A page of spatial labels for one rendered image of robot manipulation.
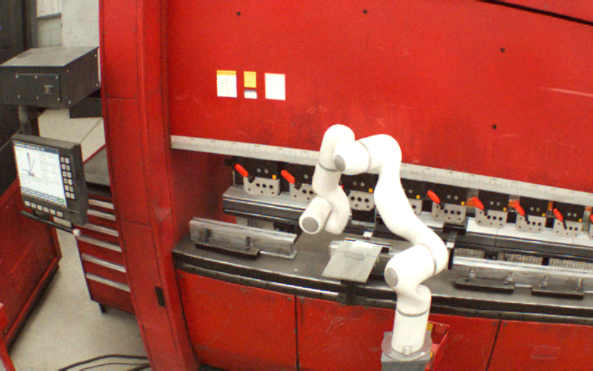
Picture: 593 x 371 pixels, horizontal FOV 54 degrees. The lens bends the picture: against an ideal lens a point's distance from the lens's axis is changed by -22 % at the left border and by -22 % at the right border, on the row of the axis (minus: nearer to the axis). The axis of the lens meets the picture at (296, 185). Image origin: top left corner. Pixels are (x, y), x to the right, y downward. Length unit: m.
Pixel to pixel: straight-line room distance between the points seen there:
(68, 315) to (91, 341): 0.34
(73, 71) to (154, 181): 0.74
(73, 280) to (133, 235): 1.63
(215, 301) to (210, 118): 0.87
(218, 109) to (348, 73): 0.58
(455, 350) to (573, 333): 0.64
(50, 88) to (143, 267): 1.11
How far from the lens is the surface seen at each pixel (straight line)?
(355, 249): 2.99
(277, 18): 2.73
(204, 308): 3.39
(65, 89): 2.62
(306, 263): 3.14
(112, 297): 4.16
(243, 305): 3.27
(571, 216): 2.83
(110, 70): 2.93
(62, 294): 4.64
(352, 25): 2.65
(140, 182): 3.05
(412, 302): 2.25
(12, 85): 2.90
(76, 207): 2.79
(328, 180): 2.48
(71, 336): 4.24
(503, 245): 3.22
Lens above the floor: 2.59
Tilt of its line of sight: 27 degrees down
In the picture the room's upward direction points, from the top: 1 degrees counter-clockwise
